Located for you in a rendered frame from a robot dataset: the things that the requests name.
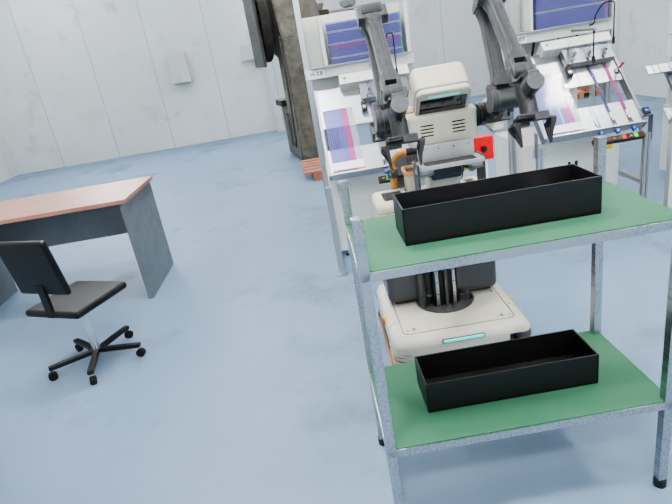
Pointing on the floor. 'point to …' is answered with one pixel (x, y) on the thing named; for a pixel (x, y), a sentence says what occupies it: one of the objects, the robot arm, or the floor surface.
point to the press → (305, 135)
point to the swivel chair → (63, 298)
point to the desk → (91, 225)
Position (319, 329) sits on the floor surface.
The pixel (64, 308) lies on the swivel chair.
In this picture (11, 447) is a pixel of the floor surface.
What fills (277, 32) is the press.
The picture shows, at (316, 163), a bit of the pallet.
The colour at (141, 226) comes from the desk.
